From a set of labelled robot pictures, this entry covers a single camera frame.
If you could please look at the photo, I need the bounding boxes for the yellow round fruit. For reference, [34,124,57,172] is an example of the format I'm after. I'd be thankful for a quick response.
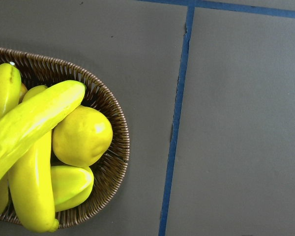
[52,105,113,167]

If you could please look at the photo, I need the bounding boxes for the yellow plastic banana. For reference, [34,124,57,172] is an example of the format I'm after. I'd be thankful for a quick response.
[0,80,86,180]

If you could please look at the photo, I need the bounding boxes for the brown wicker basket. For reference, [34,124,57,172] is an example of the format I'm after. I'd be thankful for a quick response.
[0,47,130,229]

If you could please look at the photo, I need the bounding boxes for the yellow banana short end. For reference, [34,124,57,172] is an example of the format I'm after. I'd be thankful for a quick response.
[51,165,94,212]

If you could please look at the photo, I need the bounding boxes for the yellow banana far side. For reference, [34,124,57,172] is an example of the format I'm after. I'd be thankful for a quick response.
[0,63,22,118]

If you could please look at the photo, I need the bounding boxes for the yellow banana under top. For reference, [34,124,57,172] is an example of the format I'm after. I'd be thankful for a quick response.
[7,85,60,233]

